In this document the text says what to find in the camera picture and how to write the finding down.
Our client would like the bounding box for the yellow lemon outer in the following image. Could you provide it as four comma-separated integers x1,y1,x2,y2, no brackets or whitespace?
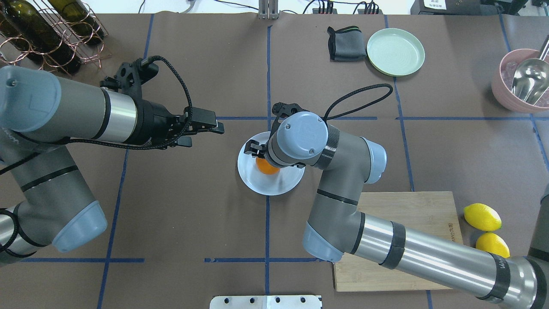
475,232,510,258

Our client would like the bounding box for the dark wine bottle front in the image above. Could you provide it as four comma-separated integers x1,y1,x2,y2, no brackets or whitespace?
1,0,81,74

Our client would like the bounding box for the dark wine bottle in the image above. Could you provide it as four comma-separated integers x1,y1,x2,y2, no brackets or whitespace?
1,0,81,74
49,0,105,46

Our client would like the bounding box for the bamboo cutting board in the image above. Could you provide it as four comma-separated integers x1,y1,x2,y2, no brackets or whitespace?
333,191,463,293

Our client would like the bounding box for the dark wine bottle rear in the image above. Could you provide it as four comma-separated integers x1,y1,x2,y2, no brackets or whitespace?
49,0,105,46

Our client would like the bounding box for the grey folded cloth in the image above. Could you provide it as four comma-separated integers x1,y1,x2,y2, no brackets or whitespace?
327,25,367,62

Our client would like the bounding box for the yellow lemon near board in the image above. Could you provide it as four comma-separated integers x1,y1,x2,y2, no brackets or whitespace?
463,203,502,232

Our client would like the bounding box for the light blue plate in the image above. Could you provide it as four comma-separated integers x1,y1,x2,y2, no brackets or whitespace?
237,145,305,196

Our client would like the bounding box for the metal scoop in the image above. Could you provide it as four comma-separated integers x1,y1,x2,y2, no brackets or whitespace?
510,36,549,106

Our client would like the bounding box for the light green plate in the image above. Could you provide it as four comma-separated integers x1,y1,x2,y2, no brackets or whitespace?
366,28,426,77

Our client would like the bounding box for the pink bowl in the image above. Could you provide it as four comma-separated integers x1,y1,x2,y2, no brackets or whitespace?
492,48,548,117

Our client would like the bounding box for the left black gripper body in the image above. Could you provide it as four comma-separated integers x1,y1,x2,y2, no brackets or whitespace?
135,100,192,148

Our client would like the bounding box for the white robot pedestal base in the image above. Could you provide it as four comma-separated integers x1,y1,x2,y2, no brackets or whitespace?
209,295,323,309

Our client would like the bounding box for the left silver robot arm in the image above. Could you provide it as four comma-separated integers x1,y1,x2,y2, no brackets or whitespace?
1,58,225,266

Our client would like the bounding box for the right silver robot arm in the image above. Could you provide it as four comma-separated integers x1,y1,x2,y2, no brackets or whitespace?
242,111,548,309

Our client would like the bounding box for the aluminium frame post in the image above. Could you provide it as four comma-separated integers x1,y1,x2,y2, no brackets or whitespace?
258,0,280,20

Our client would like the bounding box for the orange fruit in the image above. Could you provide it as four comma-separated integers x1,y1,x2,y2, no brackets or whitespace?
255,157,280,175

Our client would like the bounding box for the copper wire bottle rack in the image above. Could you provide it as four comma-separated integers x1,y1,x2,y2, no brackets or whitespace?
1,0,112,76

